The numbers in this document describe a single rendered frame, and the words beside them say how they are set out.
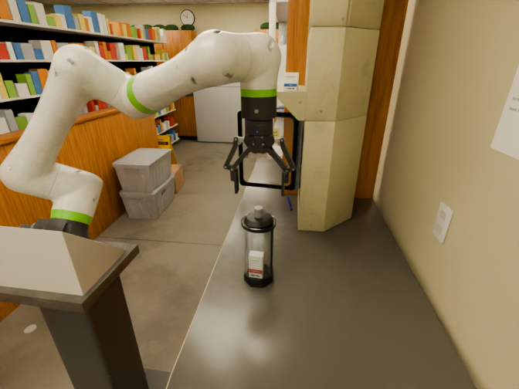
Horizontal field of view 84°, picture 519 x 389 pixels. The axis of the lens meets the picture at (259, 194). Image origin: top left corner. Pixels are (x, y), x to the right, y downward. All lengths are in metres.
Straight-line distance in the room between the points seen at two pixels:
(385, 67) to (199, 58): 1.03
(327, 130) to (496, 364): 0.80
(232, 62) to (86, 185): 0.74
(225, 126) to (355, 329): 5.65
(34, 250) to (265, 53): 0.86
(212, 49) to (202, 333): 0.70
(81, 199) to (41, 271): 0.25
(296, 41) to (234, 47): 0.83
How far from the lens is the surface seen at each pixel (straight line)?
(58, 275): 1.11
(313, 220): 1.26
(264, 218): 0.87
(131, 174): 3.28
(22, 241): 1.10
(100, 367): 1.43
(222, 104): 6.20
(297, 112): 1.10
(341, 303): 0.97
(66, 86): 0.98
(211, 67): 0.63
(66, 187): 1.17
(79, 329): 1.31
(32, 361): 2.38
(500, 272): 0.85
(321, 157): 1.15
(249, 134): 0.77
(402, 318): 0.99
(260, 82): 0.73
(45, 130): 1.06
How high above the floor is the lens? 1.61
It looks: 25 degrees down
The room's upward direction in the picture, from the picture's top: straight up
